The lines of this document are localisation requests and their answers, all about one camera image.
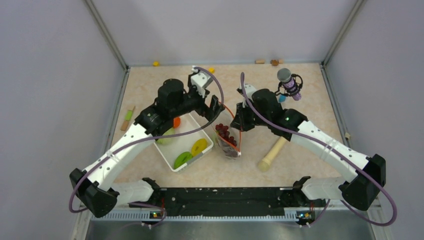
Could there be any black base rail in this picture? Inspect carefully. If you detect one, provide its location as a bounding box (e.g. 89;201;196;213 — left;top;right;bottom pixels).
147;187;309;217

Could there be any green pepper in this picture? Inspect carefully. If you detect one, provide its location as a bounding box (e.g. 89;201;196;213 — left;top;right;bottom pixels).
173;151;193;170

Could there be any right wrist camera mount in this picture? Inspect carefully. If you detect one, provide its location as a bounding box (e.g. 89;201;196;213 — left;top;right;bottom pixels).
237;83;257;100

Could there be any green and wood stick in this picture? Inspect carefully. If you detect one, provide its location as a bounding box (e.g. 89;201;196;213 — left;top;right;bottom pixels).
120;105;136;132

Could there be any white plastic basket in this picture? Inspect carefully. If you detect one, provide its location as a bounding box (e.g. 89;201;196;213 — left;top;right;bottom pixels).
154;130;214;173

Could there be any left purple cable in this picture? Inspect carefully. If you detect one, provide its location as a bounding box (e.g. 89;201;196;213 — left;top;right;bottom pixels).
68;66;225;229

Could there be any yellow fruit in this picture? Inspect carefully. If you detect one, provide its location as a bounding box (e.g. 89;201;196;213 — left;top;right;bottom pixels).
190;138;208;157

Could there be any red grape bunch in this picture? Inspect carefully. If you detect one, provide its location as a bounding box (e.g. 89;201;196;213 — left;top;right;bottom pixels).
215;123;237;147
221;146;239;159

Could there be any purple cable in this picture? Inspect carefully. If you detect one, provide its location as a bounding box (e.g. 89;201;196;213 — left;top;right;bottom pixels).
68;66;225;229
239;71;398;227

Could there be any pale green cabbage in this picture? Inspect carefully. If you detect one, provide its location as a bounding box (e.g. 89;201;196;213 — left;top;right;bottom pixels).
155;127;175;145

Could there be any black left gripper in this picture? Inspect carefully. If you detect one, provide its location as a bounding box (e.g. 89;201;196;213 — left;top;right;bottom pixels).
170;74;225;121

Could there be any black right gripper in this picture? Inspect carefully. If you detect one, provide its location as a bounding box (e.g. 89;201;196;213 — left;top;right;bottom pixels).
230;100;271;133

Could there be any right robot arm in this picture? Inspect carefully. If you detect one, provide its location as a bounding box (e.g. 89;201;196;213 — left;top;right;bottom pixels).
230;85;386;211

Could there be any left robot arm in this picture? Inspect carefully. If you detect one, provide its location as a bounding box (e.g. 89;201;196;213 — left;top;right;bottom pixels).
68;76;224;218

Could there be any clear zip bag orange zipper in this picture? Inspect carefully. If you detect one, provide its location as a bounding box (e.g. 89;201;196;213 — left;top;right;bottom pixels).
211;105;242;160

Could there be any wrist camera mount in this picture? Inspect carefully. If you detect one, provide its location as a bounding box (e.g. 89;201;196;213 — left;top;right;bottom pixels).
188;65;213;99
237;83;257;100

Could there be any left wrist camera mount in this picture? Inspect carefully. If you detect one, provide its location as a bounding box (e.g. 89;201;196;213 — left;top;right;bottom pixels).
188;65;213;99

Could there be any orange tangerine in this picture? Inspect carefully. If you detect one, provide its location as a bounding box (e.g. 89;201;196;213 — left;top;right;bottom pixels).
172;117;181;129

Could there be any microphone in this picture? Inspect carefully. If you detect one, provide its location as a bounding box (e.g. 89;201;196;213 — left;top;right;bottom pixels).
274;68;304;101

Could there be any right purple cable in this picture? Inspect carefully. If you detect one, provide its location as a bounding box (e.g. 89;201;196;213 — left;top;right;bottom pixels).
239;71;398;227

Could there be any blue toy block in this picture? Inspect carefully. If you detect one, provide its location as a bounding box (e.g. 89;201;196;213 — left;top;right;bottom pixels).
278;95;287;103

